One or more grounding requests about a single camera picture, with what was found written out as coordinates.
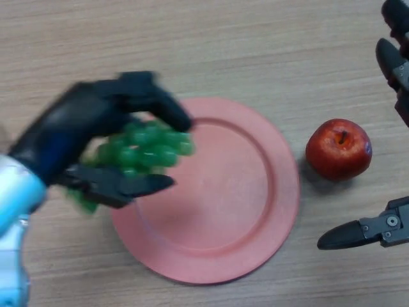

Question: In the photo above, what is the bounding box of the green grape bunch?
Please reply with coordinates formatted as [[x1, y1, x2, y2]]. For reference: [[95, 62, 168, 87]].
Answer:
[[65, 120, 196, 216]]

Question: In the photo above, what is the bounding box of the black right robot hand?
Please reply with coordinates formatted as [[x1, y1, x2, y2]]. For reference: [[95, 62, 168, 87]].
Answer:
[[316, 0, 409, 251]]

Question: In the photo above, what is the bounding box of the pink round plate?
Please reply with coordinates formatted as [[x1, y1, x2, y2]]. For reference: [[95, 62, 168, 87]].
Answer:
[[111, 97, 300, 285]]

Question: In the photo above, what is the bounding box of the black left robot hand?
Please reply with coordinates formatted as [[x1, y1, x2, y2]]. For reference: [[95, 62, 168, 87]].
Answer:
[[8, 71, 192, 209]]

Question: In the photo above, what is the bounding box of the red apple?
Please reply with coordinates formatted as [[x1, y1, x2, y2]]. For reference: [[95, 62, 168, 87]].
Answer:
[[305, 118, 373, 182]]

